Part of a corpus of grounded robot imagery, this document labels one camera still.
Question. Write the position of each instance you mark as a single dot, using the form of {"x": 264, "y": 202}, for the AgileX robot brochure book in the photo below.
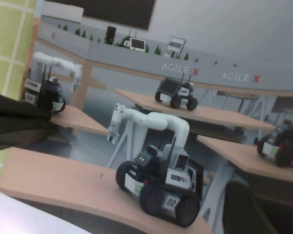
{"x": 161, "y": 122}

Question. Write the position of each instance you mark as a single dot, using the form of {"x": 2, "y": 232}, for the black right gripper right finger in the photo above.
{"x": 239, "y": 209}

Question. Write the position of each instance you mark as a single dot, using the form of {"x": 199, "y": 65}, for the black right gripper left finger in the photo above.
{"x": 17, "y": 124}

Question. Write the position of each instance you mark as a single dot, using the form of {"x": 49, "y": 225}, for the green checked tablecloth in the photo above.
{"x": 7, "y": 36}

